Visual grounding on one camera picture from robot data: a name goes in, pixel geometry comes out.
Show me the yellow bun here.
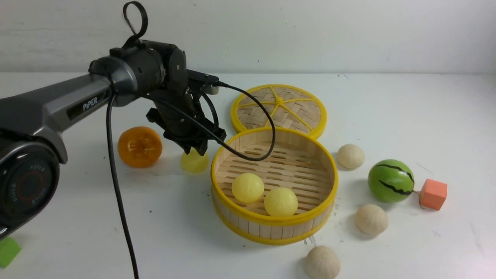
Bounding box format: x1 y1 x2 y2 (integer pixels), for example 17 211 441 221
180 148 209 174
231 173 265 203
264 187 299 217

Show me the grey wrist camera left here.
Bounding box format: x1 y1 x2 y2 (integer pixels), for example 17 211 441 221
187 69 220 95

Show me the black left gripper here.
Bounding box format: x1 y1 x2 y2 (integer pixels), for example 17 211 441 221
146 90 226 156

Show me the cream bun bottom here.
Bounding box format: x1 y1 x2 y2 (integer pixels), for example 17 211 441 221
304 246 341 279

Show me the green foam block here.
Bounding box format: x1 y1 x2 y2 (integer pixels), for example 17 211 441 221
0 237 22 268

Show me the woven bamboo steamer lid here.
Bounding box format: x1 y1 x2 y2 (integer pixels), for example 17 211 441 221
230 84 327 139

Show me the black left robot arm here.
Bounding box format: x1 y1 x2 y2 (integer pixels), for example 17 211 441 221
0 40 226 239

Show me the cream bun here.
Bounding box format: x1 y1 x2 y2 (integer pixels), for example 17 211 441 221
337 144 365 170
355 204 389 236
304 246 341 279

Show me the orange foam cube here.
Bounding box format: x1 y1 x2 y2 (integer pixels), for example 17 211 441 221
419 179 448 211

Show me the orange toy tangerine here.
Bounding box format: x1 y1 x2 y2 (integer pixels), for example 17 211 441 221
117 126 163 168

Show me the green toy watermelon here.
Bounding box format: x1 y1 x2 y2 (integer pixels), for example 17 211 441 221
367 159 415 203

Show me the bamboo steamer tray yellow rim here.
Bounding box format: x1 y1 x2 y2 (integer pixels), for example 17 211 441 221
210 128 338 245

